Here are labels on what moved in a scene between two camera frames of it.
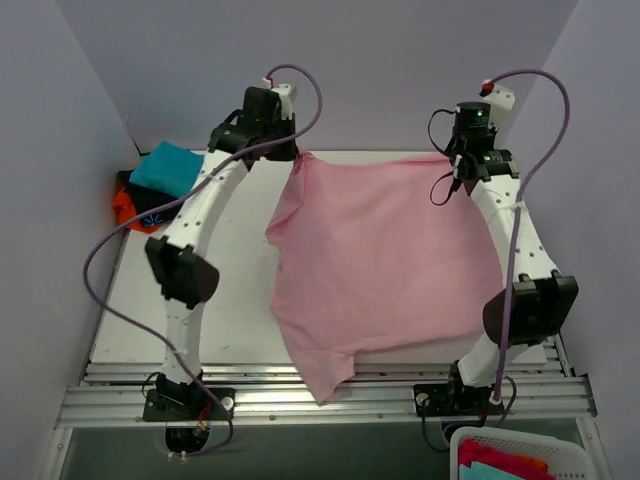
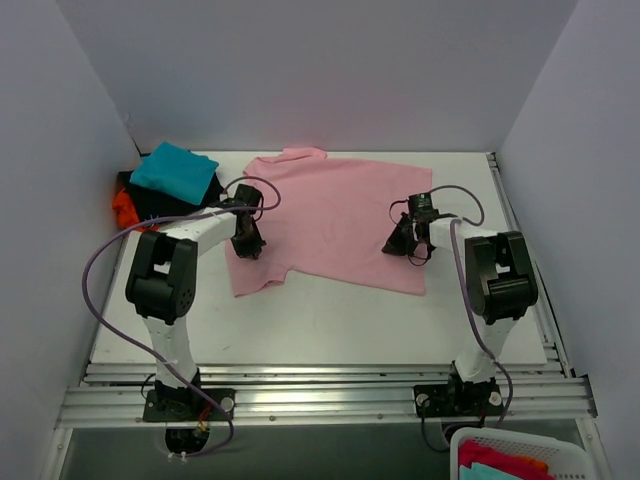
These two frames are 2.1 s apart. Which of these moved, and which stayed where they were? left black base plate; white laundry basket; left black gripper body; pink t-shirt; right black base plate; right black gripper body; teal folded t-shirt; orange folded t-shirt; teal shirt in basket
Moved: left black gripper body; pink t-shirt; right black gripper body
Stayed: teal shirt in basket; teal folded t-shirt; orange folded t-shirt; left black base plate; right black base plate; white laundry basket
